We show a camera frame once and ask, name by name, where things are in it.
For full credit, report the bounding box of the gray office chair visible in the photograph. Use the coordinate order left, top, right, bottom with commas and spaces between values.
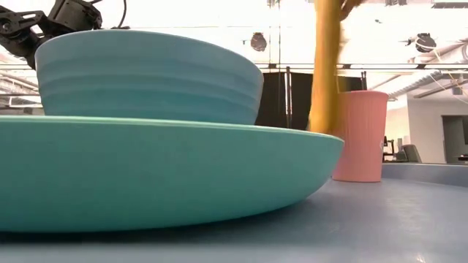
401, 144, 423, 164

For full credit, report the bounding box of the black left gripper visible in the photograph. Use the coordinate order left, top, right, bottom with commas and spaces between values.
47, 0, 104, 32

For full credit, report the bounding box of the yellow cloth napkin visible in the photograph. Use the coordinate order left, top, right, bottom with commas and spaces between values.
306, 0, 366, 135

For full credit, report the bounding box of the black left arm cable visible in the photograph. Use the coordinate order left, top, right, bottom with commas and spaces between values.
109, 0, 131, 30

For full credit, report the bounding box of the black curtain on stand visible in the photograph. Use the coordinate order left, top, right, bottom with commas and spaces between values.
254, 71, 368, 132

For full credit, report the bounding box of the pink cup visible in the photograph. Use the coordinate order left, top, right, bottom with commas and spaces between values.
331, 90, 390, 183

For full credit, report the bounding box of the blue bowl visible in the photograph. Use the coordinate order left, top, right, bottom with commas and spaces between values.
34, 28, 265, 126

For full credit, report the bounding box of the dark round ceiling fixture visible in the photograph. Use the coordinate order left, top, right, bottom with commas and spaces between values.
405, 32, 438, 54
250, 31, 268, 53

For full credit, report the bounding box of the teal plate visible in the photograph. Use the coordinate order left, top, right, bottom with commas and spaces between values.
0, 115, 345, 234

